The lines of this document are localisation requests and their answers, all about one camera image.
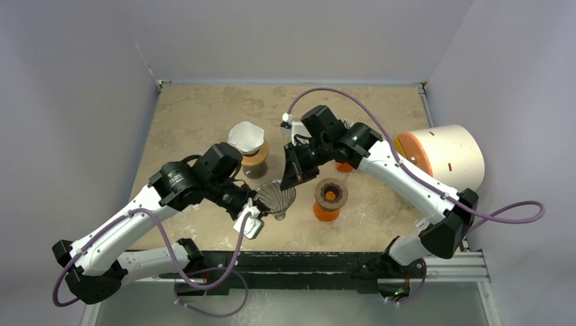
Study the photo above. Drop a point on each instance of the white cylinder drum orange lid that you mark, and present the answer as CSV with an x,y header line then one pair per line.
x,y
450,154

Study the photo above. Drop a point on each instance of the aluminium frame rail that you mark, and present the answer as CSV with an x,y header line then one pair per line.
x,y
452,292

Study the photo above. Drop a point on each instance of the dark ribbed glass cone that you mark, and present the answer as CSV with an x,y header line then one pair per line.
x,y
276,199

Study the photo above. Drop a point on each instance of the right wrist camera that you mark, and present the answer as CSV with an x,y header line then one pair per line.
x,y
298,134

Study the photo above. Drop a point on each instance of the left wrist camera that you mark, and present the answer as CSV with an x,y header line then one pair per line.
x,y
249,223

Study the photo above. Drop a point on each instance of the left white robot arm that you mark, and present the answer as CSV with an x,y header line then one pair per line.
x,y
133,244

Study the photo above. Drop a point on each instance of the amber glass carafe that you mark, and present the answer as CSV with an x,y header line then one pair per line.
x,y
325,216

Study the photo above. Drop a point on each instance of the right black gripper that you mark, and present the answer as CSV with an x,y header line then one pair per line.
x,y
295,159

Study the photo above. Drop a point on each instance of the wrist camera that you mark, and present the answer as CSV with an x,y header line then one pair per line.
x,y
298,134
249,223

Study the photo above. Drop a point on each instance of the brown wooden round coaster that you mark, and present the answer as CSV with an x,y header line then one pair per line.
x,y
331,194

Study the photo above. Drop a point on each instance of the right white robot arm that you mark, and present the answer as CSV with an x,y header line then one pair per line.
x,y
447,211

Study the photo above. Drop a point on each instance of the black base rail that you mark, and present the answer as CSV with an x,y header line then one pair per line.
x,y
362,272

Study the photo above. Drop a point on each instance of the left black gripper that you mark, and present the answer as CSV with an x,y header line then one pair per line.
x,y
249,193

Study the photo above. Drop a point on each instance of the orange filter paper box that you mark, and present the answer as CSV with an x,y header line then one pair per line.
x,y
344,167

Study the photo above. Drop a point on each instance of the wooden ring dripper stand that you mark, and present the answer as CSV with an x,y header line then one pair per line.
x,y
255,166

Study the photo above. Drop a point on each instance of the white paper coffee filter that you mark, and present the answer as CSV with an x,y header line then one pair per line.
x,y
246,137

